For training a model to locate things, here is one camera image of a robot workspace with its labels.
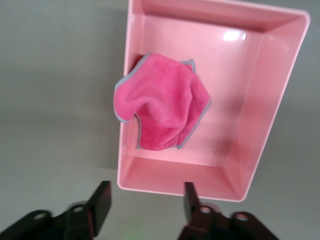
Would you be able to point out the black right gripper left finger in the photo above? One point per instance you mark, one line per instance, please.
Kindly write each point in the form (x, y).
(100, 205)

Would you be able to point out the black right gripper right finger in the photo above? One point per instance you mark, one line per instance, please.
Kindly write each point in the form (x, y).
(192, 205)

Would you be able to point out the pink cloth with grey trim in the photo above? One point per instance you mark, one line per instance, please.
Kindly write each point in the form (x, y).
(162, 105)

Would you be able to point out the pink plastic bin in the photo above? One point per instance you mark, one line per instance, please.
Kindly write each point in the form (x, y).
(225, 100)

